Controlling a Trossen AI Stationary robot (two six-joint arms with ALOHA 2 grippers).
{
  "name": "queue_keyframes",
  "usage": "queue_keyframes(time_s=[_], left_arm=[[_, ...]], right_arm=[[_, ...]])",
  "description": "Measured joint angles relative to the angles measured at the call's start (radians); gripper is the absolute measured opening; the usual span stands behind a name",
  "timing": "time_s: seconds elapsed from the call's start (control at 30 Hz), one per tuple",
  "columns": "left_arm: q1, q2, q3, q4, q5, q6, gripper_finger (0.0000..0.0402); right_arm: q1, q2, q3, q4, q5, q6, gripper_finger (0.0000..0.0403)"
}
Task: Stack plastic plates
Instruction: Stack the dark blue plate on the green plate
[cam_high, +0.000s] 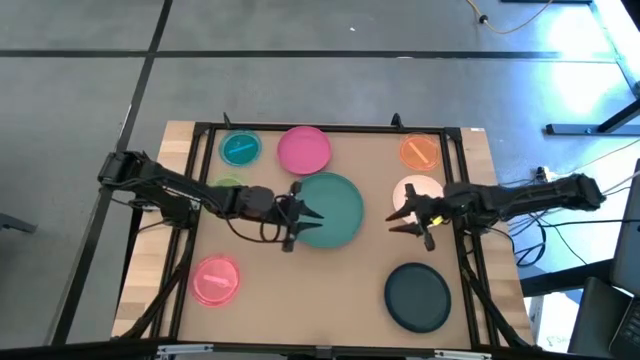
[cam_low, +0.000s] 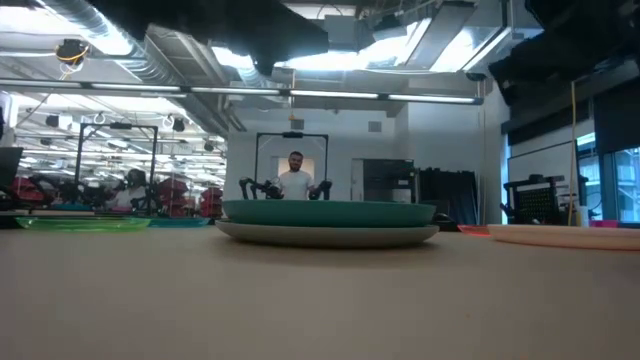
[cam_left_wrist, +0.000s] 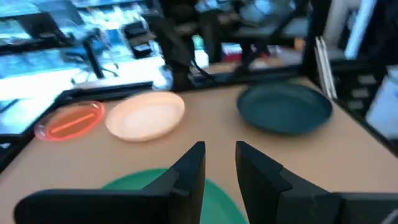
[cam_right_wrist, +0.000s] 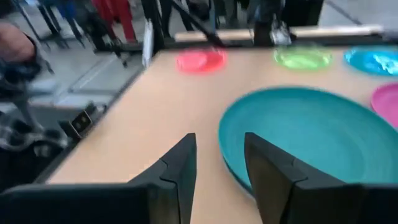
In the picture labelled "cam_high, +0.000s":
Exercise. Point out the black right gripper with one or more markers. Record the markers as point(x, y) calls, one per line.
point(430, 207)

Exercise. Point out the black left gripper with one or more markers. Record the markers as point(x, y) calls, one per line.
point(291, 215)

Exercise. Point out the large green plastic plate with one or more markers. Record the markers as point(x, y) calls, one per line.
point(337, 210)

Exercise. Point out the beige plastic plate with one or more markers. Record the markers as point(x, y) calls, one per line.
point(425, 186)

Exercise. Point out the pink plastic plate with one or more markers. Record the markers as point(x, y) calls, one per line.
point(304, 150)

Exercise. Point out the small orange transparent plate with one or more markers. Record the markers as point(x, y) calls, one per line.
point(420, 151)

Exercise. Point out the dark navy plastic plate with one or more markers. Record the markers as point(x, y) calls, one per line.
point(417, 298)

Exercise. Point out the small green transparent plate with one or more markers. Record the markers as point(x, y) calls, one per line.
point(229, 180)

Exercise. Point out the small teal transparent plate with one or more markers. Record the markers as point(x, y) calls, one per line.
point(241, 148)

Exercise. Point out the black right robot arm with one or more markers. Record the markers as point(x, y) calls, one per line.
point(530, 197)

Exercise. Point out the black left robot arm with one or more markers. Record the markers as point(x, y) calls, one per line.
point(165, 182)

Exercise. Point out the brown table mat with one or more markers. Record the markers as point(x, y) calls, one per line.
point(320, 295)

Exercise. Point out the small red transparent plate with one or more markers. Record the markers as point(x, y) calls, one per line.
point(216, 281)

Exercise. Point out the black side table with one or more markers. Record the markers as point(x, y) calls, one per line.
point(565, 277)

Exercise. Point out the white box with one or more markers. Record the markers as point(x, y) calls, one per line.
point(550, 322)

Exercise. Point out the black desk leg stand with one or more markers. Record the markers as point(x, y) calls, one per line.
point(590, 129)

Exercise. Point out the grey laptop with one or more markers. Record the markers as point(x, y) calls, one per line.
point(627, 250)

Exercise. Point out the grey floor object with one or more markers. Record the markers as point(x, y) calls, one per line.
point(15, 222)

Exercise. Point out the black aluminium table frame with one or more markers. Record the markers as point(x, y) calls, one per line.
point(325, 128)

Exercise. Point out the black frame clamp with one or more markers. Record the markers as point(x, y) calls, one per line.
point(227, 121)
point(397, 121)

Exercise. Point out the silver frame bracket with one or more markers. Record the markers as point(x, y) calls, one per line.
point(185, 349)
point(462, 355)

